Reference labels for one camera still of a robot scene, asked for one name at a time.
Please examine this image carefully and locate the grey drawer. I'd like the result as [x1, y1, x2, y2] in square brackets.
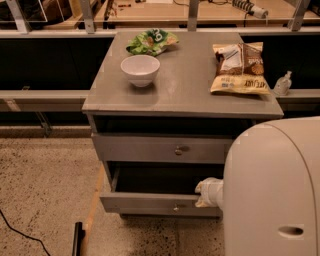
[92, 134, 232, 164]
[101, 163, 223, 218]

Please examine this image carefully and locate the grey top drawer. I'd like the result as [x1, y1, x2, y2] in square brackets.
[92, 134, 232, 164]

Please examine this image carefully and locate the white ceramic bowl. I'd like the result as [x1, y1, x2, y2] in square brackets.
[120, 55, 160, 87]

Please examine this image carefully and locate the black floor cable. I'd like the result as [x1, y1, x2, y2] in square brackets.
[0, 207, 53, 256]

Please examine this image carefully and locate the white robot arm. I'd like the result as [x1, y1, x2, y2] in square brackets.
[195, 116, 320, 256]

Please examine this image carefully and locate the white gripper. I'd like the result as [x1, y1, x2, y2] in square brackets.
[195, 178, 224, 208]

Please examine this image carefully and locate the black bar on floor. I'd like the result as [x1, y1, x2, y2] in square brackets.
[72, 222, 84, 256]

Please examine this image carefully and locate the brown yellow chip bag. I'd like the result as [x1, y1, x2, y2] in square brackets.
[210, 42, 270, 95]

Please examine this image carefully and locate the green chip bag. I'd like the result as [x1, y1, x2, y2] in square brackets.
[126, 28, 179, 57]

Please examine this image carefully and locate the clear sanitizer pump bottle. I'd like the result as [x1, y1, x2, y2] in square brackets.
[273, 71, 292, 96]

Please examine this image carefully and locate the grey wooden drawer cabinet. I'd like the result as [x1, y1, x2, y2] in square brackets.
[81, 31, 285, 219]

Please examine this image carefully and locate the white power strip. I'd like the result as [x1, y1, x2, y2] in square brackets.
[231, 0, 270, 20]

